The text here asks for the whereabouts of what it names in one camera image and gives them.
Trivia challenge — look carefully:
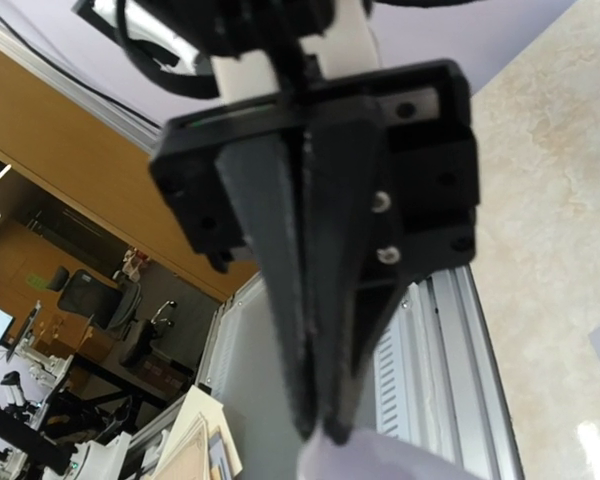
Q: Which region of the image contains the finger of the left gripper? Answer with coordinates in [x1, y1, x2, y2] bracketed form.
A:
[216, 134, 315, 440]

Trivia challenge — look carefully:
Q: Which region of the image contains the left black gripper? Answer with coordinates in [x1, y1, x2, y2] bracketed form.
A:
[149, 60, 479, 445]

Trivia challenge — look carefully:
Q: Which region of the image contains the white sticker sheet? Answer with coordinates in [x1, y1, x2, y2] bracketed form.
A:
[296, 427, 477, 480]

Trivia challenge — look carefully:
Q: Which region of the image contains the black office chair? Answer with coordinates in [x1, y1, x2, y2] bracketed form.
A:
[38, 266, 177, 369]

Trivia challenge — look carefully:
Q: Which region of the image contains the background clutter of parts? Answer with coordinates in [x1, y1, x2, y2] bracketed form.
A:
[0, 303, 167, 479]

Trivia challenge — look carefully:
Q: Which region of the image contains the front aluminium rail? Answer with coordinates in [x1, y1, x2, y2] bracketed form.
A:
[197, 267, 523, 479]

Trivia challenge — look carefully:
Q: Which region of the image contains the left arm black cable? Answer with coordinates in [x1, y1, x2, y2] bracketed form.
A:
[114, 0, 221, 99]

